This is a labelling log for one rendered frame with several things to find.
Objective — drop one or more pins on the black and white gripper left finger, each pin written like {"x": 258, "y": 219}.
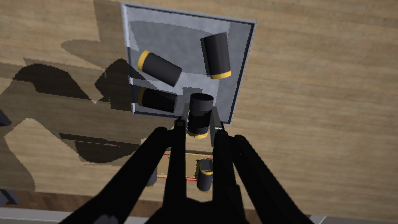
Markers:
{"x": 114, "y": 203}

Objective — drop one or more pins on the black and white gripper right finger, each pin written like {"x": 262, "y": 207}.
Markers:
{"x": 271, "y": 202}

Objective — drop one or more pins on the black battery with gold top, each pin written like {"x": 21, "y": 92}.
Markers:
{"x": 153, "y": 179}
{"x": 159, "y": 100}
{"x": 199, "y": 115}
{"x": 218, "y": 55}
{"x": 159, "y": 68}
{"x": 204, "y": 179}

